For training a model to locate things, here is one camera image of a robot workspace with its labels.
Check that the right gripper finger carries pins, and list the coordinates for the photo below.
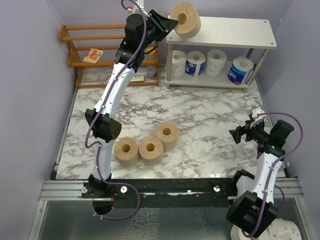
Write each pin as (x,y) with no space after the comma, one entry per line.
(250,122)
(238,133)

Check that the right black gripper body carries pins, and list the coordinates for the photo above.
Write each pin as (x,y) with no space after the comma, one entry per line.
(257,133)

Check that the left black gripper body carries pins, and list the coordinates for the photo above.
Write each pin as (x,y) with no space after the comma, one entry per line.
(153,31)

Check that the brown paper roll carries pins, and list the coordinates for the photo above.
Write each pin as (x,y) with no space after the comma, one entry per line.
(151,151)
(168,134)
(126,151)
(189,22)

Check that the pink dotted roll front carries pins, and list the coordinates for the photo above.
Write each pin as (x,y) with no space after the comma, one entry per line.
(179,59)

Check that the pink dotted roll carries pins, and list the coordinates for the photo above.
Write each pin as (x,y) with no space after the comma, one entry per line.
(179,59)
(215,61)

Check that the blue Tempo roll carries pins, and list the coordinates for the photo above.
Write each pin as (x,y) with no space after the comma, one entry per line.
(239,70)

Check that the pink dotted roll back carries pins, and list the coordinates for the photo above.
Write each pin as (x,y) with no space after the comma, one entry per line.
(215,61)

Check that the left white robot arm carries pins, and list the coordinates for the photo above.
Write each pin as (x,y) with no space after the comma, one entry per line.
(140,32)

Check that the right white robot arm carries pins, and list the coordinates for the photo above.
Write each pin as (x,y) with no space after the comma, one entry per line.
(253,210)

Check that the white two-tier shelf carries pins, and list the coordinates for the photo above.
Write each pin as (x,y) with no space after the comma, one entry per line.
(226,33)

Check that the yellow cube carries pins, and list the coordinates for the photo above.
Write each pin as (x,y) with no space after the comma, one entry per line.
(150,50)

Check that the small grey cup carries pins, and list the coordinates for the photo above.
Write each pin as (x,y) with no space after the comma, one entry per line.
(151,72)

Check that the white green flat box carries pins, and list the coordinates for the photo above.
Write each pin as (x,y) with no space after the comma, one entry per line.
(138,78)

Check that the orange patterned booklet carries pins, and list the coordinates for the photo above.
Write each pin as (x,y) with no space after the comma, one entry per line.
(92,56)

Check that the brown wooden rack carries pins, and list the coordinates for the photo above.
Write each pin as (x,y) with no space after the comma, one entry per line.
(74,59)

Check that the pink dotted roll foreground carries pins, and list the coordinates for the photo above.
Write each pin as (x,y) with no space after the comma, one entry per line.
(281,229)

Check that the plain white roll foreground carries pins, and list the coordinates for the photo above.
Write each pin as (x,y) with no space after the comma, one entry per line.
(237,234)

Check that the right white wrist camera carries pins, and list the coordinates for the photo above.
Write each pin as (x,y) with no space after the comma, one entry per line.
(257,116)

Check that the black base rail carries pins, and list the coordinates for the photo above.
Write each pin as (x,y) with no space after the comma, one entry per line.
(162,193)

